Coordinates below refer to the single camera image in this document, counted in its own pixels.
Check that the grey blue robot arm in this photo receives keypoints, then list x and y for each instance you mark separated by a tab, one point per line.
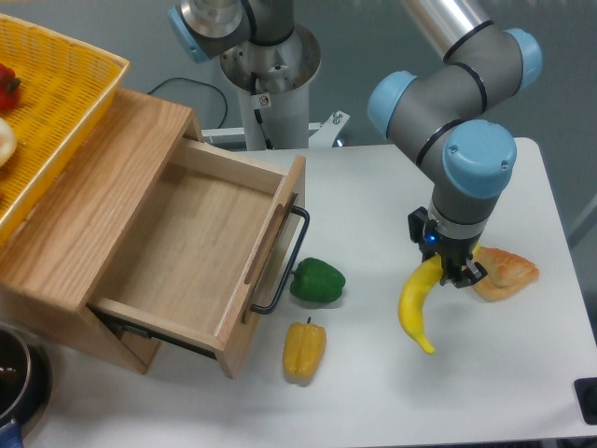
436	122

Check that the green bell pepper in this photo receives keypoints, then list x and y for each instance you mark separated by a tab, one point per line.
316	281

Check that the yellow bell pepper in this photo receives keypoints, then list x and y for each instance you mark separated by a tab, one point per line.
305	345

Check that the open wooden top drawer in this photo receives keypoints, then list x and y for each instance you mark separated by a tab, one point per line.
204	258

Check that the white round food item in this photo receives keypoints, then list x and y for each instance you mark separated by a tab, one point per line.
8	142

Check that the dark metal pot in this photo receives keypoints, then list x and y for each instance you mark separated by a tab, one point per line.
26	385

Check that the black metal drawer handle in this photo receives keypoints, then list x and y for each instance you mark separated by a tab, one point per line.
289	266

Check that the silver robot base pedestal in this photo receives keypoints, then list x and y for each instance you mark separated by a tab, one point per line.
273	87

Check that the black corner object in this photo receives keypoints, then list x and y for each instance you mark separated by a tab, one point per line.
586	393

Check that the yellow plastic basket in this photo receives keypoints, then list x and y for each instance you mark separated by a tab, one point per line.
66	87

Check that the yellow banana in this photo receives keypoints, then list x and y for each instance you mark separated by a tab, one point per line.
411	303

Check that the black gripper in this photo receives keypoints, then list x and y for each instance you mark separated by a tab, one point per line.
448	246

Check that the wooden drawer cabinet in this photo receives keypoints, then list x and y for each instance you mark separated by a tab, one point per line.
51	266

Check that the toasted bread piece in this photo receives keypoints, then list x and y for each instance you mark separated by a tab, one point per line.
507	274

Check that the red bell pepper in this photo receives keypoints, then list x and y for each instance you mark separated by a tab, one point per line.
9	88

